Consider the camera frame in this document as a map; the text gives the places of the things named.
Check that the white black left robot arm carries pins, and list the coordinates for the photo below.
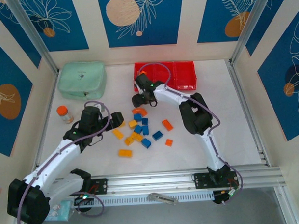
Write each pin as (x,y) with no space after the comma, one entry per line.
(55,154)

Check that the orange capped small bottle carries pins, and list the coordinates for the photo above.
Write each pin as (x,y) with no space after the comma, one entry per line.
(63,112)

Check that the mint green fabric pouch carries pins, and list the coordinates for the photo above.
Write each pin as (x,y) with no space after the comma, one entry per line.
(82,80)

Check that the aluminium frame post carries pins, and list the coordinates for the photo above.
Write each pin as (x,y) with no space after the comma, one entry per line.
(250,26)
(33,33)

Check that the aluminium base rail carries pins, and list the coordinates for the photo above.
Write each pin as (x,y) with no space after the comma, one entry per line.
(154,180)

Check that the orange lego arch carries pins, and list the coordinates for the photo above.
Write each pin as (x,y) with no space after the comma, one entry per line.
(139,111)

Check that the blue lego brick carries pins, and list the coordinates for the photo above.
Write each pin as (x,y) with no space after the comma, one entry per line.
(145,121)
(137,129)
(157,135)
(137,117)
(146,143)
(145,129)

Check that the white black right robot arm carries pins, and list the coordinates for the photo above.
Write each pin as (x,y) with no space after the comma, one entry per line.
(209,144)

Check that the light blue tissue pack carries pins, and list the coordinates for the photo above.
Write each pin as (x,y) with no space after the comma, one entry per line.
(64,210)

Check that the clear plastic piece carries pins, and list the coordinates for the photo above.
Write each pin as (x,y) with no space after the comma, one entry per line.
(155,197)

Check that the orange lego clip piece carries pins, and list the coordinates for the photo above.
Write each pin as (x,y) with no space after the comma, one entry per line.
(143,72)

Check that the aluminium side rail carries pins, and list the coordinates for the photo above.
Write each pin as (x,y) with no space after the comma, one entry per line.
(46,115)
(247,113)

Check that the red plastic bin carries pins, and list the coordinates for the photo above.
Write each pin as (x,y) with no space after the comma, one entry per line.
(185,76)
(151,71)
(163,74)

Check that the orange lego brick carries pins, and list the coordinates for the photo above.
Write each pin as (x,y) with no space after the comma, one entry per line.
(169,142)
(167,125)

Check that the aluminium frame leg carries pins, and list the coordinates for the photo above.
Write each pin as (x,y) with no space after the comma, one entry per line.
(286,205)

